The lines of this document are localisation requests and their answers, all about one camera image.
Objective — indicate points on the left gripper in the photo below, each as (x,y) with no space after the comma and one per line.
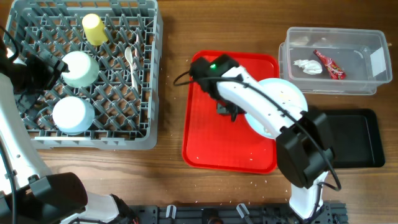
(51,74)

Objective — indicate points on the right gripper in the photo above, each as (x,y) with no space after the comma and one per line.
(222,111)

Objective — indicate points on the mint green bowl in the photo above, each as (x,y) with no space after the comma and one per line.
(83,70)

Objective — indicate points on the light blue small bowl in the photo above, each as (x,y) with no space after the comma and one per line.
(73,115)

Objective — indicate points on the light blue dinner plate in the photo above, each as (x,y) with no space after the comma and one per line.
(284,90)

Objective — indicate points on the yellow plastic cup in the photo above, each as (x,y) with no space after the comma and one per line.
(94,29)

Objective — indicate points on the white plastic spoon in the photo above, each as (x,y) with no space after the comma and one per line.
(129,58)

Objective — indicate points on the white napkin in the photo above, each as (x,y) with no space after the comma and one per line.
(310,67)

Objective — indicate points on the white plastic fork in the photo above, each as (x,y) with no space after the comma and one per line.
(136,53)

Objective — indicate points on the red snack wrapper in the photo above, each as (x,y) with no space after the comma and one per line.
(334,71)

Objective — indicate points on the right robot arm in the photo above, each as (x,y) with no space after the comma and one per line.
(303,137)

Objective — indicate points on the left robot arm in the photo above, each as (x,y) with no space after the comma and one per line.
(30,192)

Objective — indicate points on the grey dishwasher rack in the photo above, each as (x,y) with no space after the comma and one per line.
(125,119)

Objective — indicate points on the red plastic tray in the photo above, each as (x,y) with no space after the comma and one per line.
(214,141)

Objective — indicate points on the clear plastic bin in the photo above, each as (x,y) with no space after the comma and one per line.
(362,54)

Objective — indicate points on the black plastic tray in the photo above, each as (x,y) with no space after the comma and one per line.
(357,138)

